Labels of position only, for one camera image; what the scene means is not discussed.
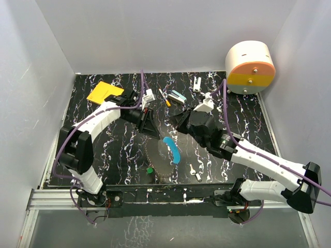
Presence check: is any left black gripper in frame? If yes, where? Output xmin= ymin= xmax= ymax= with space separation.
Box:
xmin=121 ymin=108 xmax=161 ymax=140

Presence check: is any metal key organizer with rings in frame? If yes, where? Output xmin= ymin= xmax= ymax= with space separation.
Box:
xmin=145 ymin=139 xmax=175 ymax=180

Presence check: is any blue organizer handle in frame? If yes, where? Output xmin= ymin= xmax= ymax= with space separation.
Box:
xmin=162 ymin=137 xmax=181 ymax=164

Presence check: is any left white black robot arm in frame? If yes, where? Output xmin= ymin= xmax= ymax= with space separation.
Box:
xmin=55 ymin=89 xmax=160 ymax=206

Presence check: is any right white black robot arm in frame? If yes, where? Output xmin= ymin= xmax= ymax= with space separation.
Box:
xmin=170 ymin=108 xmax=321 ymax=214

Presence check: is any white orange pen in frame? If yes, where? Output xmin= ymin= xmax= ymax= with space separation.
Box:
xmin=158 ymin=88 xmax=171 ymax=107

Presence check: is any teal white stapler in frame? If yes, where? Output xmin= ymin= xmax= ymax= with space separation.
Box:
xmin=168 ymin=90 xmax=187 ymax=105

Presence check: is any white plastic clip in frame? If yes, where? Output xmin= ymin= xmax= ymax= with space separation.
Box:
xmin=193 ymin=76 xmax=201 ymax=92

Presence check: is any green tagged key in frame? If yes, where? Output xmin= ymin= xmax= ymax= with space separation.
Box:
xmin=146 ymin=167 xmax=153 ymax=174

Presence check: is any white tagged key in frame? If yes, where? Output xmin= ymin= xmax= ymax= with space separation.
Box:
xmin=190 ymin=164 xmax=202 ymax=182

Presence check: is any yellow notepad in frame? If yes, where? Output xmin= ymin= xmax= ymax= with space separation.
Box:
xmin=86 ymin=81 xmax=124 ymax=105

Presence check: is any white orange yellow drum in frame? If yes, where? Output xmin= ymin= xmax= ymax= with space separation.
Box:
xmin=225 ymin=40 xmax=276 ymax=95

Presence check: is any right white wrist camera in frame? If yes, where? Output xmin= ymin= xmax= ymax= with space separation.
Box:
xmin=193 ymin=92 xmax=214 ymax=113

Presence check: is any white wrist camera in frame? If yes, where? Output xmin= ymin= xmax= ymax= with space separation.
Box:
xmin=193 ymin=92 xmax=214 ymax=113
xmin=142 ymin=89 xmax=156 ymax=109

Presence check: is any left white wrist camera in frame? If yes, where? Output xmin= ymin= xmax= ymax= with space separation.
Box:
xmin=142 ymin=89 xmax=156 ymax=109

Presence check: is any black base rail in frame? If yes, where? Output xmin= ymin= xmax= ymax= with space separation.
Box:
xmin=77 ymin=182 xmax=263 ymax=219

